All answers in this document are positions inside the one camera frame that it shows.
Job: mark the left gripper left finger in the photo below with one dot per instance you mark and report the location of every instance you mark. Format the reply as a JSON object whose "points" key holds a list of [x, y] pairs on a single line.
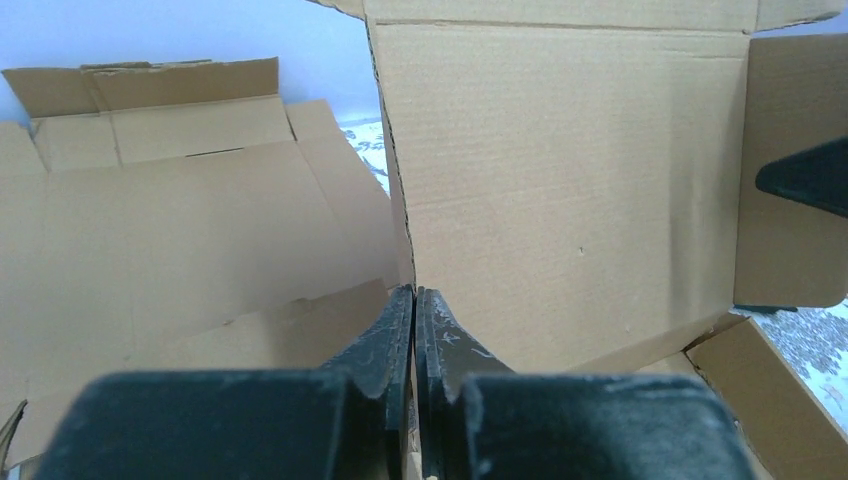
{"points": [[346, 419]]}

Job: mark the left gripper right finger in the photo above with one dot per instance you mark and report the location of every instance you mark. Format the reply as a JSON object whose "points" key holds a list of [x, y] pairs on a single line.
{"points": [[478, 419]]}

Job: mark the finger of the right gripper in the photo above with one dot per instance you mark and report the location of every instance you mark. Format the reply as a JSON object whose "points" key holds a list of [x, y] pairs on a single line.
{"points": [[815, 177]]}

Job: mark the cardboard box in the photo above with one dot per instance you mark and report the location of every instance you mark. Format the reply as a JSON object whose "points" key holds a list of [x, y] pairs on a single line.
{"points": [[577, 179]]}

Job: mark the floral patterned table mat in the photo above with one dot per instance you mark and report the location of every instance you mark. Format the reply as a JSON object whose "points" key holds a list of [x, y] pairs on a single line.
{"points": [[812, 340]]}

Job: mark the stack of flat cardboard sheets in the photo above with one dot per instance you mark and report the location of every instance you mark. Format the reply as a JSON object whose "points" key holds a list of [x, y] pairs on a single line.
{"points": [[175, 216]]}

